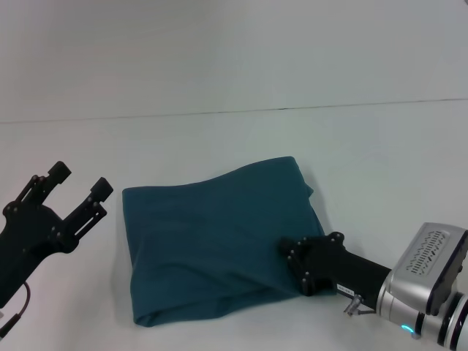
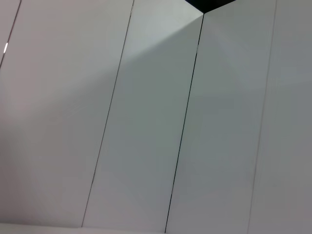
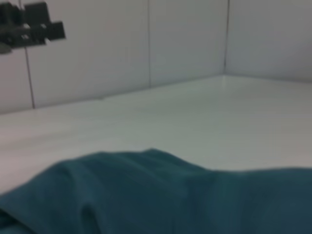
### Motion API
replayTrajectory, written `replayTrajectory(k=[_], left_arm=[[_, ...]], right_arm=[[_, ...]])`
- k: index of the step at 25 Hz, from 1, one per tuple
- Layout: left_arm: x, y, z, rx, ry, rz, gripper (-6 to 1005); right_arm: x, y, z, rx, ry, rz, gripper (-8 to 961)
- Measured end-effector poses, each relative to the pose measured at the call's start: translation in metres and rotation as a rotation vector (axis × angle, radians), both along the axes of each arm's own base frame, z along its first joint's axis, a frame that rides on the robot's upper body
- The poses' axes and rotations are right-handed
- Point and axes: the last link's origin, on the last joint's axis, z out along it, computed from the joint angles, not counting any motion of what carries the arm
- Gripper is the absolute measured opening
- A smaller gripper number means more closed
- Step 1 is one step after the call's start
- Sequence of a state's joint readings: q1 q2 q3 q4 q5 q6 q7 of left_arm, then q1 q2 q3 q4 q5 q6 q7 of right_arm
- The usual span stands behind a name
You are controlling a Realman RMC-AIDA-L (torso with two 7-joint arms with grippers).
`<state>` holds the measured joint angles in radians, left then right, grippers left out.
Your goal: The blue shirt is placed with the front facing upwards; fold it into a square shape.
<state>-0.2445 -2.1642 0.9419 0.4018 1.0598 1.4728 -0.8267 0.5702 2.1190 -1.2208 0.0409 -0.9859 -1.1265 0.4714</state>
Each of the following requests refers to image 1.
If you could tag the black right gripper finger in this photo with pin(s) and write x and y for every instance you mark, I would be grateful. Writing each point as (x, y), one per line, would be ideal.
(309, 287)
(292, 252)

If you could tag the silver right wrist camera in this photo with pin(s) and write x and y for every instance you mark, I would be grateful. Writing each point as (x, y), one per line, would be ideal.
(435, 267)

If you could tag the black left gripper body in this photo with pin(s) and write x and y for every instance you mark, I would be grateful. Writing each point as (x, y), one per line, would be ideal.
(25, 245)

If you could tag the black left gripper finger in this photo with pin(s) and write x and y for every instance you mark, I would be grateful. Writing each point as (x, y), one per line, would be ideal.
(44, 184)
(87, 208)

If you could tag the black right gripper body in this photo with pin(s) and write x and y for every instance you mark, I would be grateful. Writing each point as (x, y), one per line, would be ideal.
(340, 267)

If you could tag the teal blue FREE t-shirt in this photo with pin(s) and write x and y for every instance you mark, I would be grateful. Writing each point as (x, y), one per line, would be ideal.
(219, 241)

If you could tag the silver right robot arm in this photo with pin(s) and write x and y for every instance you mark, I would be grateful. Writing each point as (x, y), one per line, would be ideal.
(424, 314)

